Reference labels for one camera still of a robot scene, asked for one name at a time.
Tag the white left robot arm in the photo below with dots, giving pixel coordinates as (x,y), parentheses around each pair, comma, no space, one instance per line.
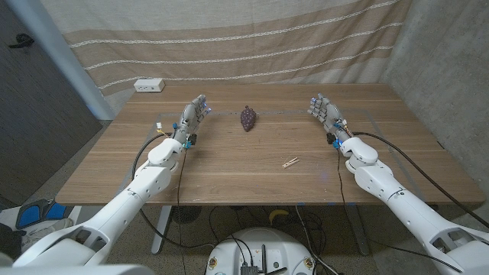
(145,187)

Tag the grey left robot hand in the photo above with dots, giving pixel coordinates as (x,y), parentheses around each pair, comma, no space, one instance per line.
(191,116)

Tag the dark grey wooden door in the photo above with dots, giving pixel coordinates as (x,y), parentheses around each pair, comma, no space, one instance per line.
(38,114)

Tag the purple toy grapes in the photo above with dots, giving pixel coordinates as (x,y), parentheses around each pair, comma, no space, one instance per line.
(248,119)

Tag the beige striped backdrop cloth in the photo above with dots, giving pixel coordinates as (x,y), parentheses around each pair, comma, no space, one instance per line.
(229,46)

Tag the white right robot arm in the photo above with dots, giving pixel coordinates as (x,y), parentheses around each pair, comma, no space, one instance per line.
(382,179)

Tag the black antenna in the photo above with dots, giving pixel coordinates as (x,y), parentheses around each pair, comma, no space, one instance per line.
(263,257)

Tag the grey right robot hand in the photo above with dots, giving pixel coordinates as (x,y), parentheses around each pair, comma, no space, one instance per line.
(328,114)

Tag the white table leg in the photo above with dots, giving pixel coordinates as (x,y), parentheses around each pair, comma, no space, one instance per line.
(161,229)

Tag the white sneaker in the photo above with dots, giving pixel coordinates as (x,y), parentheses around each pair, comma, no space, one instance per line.
(42,231)

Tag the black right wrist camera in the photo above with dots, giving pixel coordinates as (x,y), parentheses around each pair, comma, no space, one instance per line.
(331,138)

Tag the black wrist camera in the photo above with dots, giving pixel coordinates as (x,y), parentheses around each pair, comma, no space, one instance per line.
(331,138)
(193,139)

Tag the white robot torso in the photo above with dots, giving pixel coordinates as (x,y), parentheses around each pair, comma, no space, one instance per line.
(267,244)

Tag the grey table leg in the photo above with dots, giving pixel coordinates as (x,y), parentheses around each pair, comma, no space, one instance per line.
(359,233)

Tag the blue black shoe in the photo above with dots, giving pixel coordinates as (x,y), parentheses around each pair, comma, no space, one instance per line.
(30,214)

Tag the black round fan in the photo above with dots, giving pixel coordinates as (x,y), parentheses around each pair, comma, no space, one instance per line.
(186,214)

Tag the white power strip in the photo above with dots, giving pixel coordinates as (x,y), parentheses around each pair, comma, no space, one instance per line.
(149,85)

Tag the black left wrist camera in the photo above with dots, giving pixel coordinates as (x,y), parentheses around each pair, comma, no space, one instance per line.
(193,139)

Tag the pale door frame post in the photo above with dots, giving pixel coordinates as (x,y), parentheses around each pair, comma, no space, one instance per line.
(57,49)

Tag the yellow banana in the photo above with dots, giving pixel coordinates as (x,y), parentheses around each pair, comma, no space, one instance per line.
(278,212)

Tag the wooden clothespin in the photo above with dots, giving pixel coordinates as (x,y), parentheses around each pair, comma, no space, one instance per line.
(290,163)

